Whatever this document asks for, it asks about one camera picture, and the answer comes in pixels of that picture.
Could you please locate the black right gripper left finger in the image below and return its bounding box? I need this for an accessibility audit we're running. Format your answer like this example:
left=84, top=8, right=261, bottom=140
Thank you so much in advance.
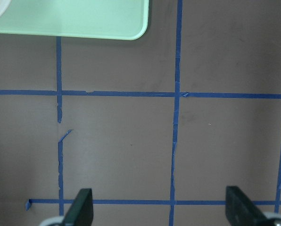
left=62, top=188, right=94, bottom=226

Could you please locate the light green tray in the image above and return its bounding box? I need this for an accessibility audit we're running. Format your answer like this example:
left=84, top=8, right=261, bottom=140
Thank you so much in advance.
left=0, top=0, right=149, bottom=40

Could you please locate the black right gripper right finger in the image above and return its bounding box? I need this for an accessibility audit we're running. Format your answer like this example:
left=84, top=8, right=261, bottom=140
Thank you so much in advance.
left=225, top=186, right=265, bottom=226

